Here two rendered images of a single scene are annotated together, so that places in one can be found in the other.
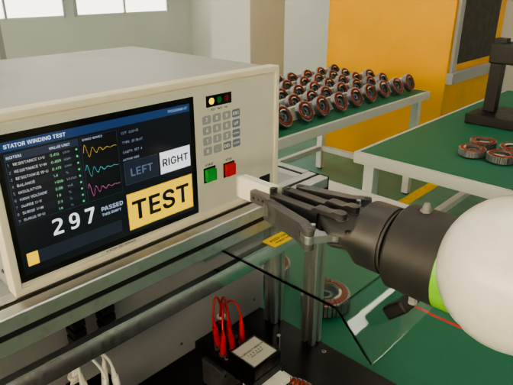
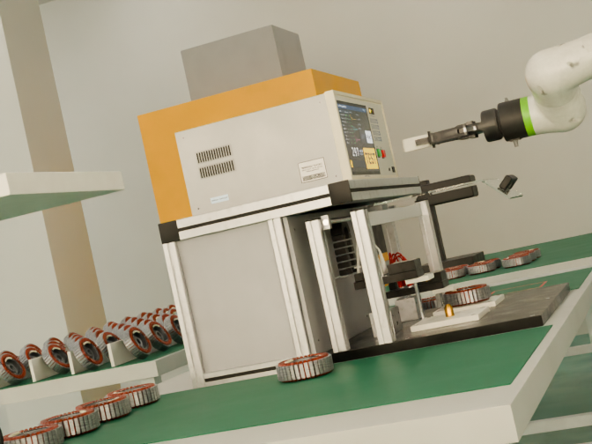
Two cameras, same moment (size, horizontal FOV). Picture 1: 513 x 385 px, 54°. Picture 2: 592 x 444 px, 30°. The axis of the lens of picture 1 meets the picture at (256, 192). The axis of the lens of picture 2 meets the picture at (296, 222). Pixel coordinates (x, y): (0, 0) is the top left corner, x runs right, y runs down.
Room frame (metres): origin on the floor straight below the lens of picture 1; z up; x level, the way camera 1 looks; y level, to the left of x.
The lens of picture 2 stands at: (-1.65, 1.40, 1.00)
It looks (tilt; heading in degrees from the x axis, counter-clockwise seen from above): 1 degrees up; 335
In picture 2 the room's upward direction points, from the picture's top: 12 degrees counter-clockwise
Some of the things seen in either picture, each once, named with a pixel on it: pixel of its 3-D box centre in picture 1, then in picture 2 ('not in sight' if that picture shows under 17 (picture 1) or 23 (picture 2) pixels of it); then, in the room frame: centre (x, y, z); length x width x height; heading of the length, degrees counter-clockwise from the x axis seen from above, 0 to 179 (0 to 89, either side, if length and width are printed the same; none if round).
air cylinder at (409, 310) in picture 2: (227, 366); (410, 307); (0.71, 0.05, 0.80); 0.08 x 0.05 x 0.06; 136
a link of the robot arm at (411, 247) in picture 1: (421, 256); (512, 122); (0.45, -0.17, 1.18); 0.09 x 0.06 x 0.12; 136
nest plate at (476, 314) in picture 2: not in sight; (450, 318); (0.44, 0.12, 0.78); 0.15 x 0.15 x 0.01; 46
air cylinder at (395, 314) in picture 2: not in sight; (386, 321); (0.54, 0.22, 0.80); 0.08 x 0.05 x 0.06; 136
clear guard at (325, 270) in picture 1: (324, 261); (449, 199); (0.68, -0.11, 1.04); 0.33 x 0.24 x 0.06; 46
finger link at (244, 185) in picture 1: (256, 192); (416, 143); (0.61, 0.00, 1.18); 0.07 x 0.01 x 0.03; 46
